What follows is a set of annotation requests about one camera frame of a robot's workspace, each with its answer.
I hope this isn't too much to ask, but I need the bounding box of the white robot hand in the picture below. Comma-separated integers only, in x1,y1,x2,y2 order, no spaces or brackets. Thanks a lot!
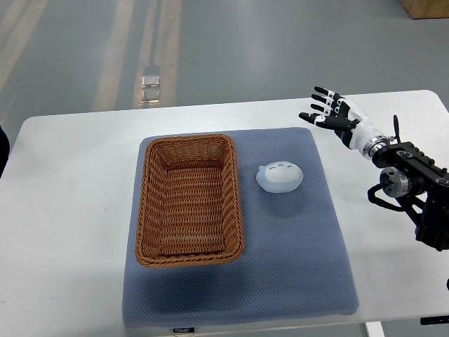
298,86,387,157

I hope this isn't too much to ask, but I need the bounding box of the light blue plush toy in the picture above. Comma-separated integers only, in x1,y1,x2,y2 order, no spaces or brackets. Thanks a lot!
256,161,304,194

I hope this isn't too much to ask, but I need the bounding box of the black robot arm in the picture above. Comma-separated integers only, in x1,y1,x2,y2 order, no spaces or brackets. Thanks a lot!
299,86,448,251

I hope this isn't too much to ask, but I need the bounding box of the brown wicker basket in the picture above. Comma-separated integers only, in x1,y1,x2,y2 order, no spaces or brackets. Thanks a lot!
135,134,245,268

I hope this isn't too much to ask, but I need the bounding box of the brown cardboard box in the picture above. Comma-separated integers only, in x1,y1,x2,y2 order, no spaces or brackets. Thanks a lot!
400,0,448,20

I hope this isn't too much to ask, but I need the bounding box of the blue grey cushion mat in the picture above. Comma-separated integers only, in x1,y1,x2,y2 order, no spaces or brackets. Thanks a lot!
123,128,358,329

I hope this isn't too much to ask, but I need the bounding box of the metal floor socket plate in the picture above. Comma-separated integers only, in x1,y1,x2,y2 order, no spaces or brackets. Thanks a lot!
141,74,161,104

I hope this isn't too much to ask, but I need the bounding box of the white table leg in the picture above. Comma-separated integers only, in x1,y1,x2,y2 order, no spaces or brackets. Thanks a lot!
365,322,385,337

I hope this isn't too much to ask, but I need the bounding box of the black table control panel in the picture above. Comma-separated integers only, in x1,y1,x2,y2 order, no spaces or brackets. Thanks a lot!
420,315,449,326

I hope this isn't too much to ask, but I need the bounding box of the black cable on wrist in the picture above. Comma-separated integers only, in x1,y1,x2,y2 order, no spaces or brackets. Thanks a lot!
388,114,403,144

